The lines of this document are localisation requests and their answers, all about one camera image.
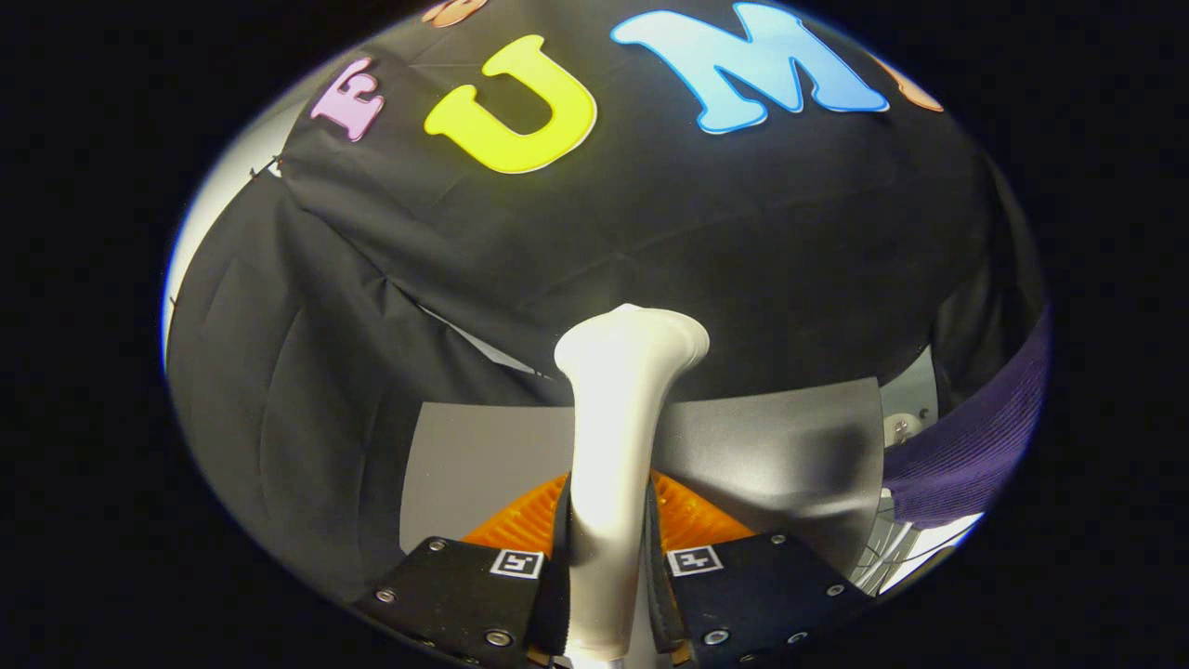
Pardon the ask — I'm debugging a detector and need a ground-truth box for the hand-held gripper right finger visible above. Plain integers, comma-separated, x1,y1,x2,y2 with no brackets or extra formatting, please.
646,471,874,669

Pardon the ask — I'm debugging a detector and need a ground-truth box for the purple jacket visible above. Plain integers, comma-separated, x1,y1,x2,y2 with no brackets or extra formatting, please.
881,307,1052,531

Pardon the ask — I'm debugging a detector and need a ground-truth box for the white garment steamer head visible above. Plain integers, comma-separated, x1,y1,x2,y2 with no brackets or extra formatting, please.
554,304,711,662

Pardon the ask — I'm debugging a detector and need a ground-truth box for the black backdrop cloth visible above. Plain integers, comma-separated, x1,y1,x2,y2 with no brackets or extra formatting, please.
165,0,1046,605

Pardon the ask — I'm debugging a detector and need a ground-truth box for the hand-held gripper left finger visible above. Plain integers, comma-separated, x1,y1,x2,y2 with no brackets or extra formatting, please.
353,472,572,669

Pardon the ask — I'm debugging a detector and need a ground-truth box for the grey cabinet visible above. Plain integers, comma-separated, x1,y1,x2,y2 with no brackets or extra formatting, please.
399,376,885,577

